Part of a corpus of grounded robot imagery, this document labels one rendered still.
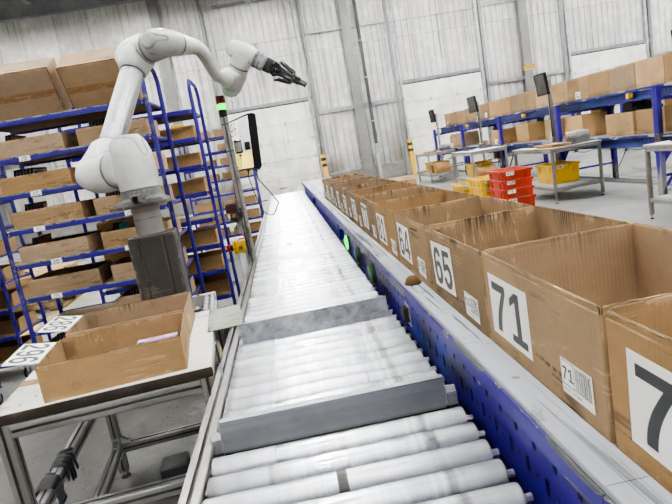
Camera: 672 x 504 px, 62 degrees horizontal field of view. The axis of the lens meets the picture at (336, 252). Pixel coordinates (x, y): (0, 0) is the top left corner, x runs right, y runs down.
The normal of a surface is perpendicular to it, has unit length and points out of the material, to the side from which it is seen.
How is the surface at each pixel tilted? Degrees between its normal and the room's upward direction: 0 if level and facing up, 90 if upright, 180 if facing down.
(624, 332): 90
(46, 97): 118
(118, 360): 91
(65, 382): 91
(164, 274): 90
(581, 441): 0
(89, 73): 123
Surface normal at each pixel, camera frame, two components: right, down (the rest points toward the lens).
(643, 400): -0.98, 0.18
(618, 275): 0.07, 0.16
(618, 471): -0.17, -0.97
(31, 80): 0.17, 0.60
